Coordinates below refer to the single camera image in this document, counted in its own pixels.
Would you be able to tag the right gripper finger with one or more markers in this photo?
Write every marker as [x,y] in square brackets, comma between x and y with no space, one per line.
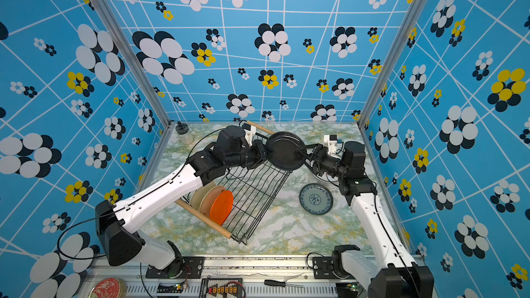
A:
[309,158]
[311,147]

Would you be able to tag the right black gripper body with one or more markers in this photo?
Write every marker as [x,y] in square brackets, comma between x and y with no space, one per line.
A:
[328,165]

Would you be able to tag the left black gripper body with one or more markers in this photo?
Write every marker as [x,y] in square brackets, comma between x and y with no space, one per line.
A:
[254,155]

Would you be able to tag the black small plate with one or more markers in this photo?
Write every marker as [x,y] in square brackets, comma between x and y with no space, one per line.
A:
[286,150]

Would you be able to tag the black wire dish rack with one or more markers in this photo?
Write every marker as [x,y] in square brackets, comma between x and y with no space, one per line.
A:
[252,190]

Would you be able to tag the grey-green small plate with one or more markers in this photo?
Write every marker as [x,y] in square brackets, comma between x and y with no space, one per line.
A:
[316,199]

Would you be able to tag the orange small plate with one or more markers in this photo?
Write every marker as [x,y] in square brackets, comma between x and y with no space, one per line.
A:
[221,207]

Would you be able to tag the beige small plate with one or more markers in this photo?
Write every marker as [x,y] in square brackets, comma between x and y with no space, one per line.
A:
[209,199]

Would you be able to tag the cream small plate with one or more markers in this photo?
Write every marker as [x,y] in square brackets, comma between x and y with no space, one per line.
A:
[200,194]

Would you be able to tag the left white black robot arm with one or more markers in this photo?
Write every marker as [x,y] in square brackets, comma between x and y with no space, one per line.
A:
[118,226]

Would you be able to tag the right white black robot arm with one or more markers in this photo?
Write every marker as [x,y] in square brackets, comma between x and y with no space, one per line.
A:
[394,271]

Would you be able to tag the clear jar black lid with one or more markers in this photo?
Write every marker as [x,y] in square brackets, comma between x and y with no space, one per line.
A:
[183,132]

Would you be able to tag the black screwdriver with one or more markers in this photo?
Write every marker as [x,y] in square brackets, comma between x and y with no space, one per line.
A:
[282,284]

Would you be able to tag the black terminal power board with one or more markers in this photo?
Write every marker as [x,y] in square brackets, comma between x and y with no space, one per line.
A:
[222,288]

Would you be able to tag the small green circuit board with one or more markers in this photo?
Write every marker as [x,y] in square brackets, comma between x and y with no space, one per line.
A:
[166,288]

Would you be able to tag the red round tin lid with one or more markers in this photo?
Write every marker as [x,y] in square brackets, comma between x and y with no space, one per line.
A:
[111,287]

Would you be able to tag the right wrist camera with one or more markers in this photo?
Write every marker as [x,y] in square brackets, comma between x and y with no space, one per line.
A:
[333,144]

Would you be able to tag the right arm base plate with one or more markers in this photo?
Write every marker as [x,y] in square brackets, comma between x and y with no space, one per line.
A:
[324,268]

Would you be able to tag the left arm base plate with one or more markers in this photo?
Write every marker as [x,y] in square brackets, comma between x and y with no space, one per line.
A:
[190,267]

